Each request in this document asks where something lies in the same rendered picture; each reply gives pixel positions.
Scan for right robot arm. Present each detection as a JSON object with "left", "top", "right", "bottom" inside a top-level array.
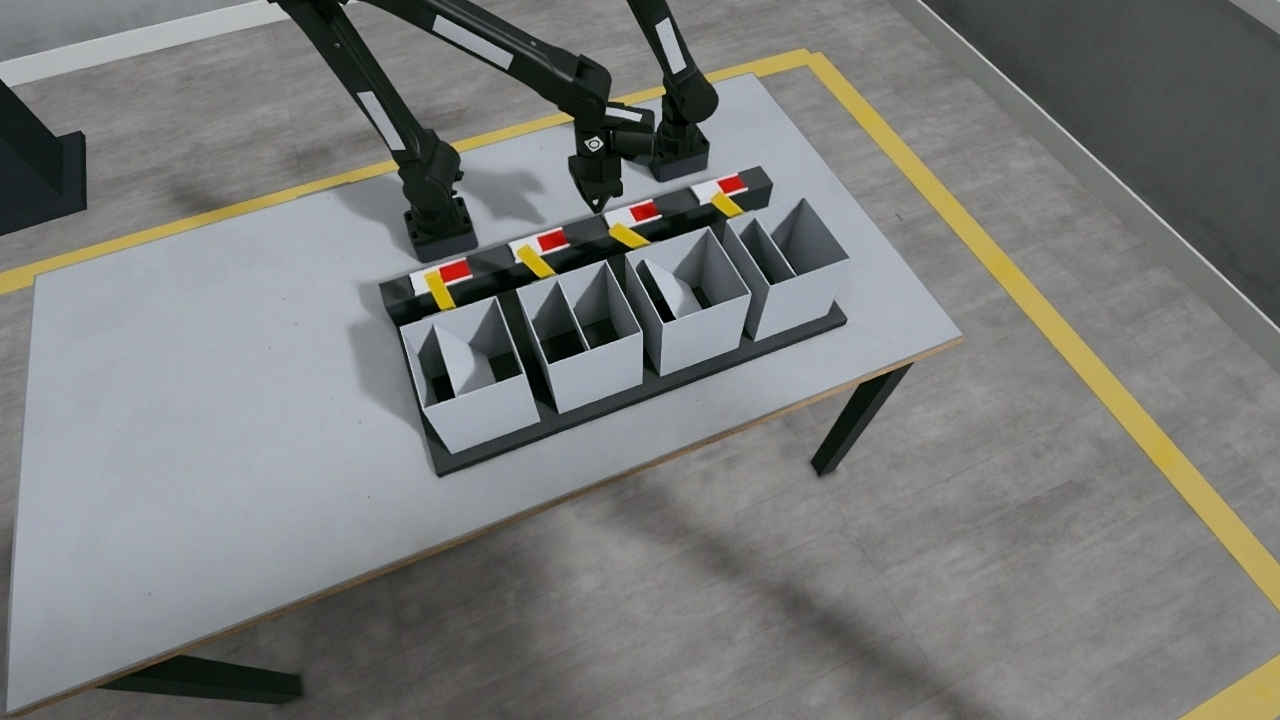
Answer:
[{"left": 266, "top": 0, "right": 658, "bottom": 249}]

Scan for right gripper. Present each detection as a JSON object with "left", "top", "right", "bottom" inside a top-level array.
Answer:
[{"left": 568, "top": 149, "right": 623, "bottom": 214}]

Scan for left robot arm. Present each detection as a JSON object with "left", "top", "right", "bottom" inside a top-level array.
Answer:
[{"left": 626, "top": 0, "right": 719, "bottom": 167}]

